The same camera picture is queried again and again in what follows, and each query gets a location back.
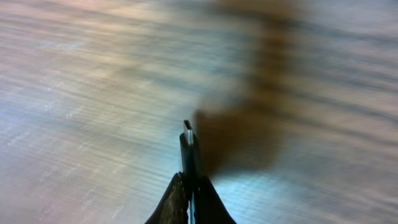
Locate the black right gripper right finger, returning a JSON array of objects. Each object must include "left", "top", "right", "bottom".
[{"left": 195, "top": 176, "right": 236, "bottom": 224}]

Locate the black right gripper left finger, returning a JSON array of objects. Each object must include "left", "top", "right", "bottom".
[{"left": 145, "top": 172, "right": 190, "bottom": 224}]

